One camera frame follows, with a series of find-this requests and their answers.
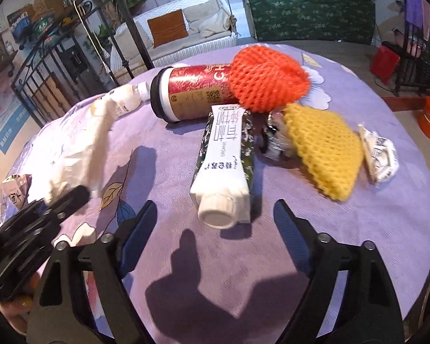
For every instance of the person's left hand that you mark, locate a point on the person's left hand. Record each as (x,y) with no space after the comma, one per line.
(16,315)

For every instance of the printed snack packet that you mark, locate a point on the printed snack packet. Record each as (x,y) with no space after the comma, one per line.
(16,190)

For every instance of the pink towel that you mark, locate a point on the pink towel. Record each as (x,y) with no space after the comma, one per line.
(426,18)

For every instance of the white wicker sofa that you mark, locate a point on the white wicker sofa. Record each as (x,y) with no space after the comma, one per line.
(208,44)

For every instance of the crumpled white paper wrapper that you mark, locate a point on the crumpled white paper wrapper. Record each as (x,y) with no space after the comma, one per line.
(380,157)

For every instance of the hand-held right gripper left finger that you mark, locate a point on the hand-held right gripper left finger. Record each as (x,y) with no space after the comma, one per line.
(143,230)

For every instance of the red paper cup black lid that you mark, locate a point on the red paper cup black lid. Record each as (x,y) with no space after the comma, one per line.
(193,93)

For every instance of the purple floral tablecloth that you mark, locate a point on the purple floral tablecloth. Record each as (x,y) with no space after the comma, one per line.
(380,222)

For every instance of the black metal rack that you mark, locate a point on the black metal rack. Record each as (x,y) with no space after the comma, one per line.
(412,65)

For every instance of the clear plastic wrapper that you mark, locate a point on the clear plastic wrapper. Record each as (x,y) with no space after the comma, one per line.
(272,143)

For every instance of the green patterned counter cloth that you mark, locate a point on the green patterned counter cloth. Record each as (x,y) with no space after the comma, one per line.
(308,14)

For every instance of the black metal railing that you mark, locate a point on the black metal railing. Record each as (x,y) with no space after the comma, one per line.
(134,32)

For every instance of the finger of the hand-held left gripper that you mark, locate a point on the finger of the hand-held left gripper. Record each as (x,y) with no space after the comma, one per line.
(71,197)
(32,240)

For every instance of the dark wooden low table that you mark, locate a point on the dark wooden low table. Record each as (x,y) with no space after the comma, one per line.
(0,68)

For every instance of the cardboard boxes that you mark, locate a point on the cardboard boxes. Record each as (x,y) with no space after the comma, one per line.
(52,1)

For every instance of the orange foam fruit net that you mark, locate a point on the orange foam fruit net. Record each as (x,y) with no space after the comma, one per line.
(268,75)

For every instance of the purple towel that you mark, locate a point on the purple towel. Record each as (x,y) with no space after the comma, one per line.
(414,7)

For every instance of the white plastic bag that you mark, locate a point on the white plastic bag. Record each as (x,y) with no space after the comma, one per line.
(82,150)

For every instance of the white sofa cushion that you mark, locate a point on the white sofa cushion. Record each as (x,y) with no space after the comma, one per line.
(209,14)

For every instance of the small white plastic bottle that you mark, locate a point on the small white plastic bottle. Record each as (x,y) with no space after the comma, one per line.
(127,99)

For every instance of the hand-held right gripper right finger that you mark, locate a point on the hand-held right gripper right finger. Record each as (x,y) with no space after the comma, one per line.
(290,236)

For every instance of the yellow foam fruit net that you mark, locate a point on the yellow foam fruit net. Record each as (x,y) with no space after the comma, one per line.
(322,150)

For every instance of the brown sofa cushion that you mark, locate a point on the brown sofa cushion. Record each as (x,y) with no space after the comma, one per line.
(168,28)

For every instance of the white and green milk carton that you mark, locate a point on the white and green milk carton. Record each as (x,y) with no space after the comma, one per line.
(222,157)

